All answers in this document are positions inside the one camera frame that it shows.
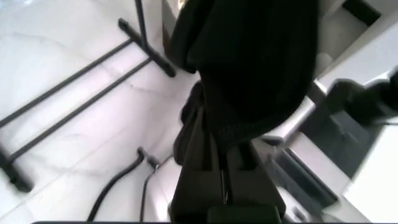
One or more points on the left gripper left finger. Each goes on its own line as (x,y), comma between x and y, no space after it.
(199,186)

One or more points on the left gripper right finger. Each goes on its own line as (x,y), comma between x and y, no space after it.
(252,186)

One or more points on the black sleeveless shirt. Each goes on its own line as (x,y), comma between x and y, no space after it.
(248,62)

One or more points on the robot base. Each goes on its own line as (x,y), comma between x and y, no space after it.
(311,161)

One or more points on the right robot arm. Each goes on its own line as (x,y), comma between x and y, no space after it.
(360,99)

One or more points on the black clothes rack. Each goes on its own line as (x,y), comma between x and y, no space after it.
(77,93)

